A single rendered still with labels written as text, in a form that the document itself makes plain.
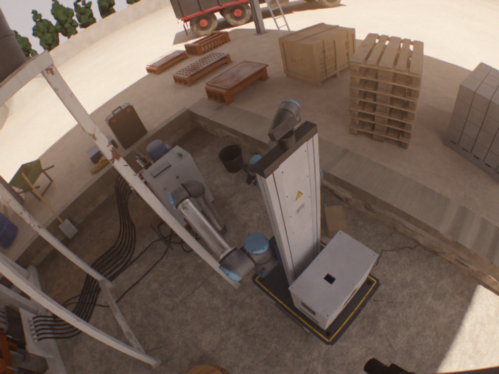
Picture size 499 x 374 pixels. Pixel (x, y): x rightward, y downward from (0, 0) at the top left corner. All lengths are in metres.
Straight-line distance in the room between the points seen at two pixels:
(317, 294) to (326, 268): 0.19
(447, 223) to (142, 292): 3.40
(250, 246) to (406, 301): 1.71
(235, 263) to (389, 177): 1.98
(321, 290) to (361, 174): 1.58
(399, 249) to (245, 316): 1.71
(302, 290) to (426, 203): 1.67
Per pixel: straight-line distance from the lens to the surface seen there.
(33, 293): 1.92
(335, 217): 2.75
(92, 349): 3.49
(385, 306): 2.60
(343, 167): 2.94
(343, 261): 1.75
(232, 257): 1.54
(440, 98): 4.66
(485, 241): 2.94
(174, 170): 2.06
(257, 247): 1.53
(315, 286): 1.69
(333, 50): 4.58
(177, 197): 1.69
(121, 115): 4.44
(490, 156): 3.43
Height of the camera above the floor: 2.45
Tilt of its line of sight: 47 degrees down
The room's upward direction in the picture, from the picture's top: 19 degrees counter-clockwise
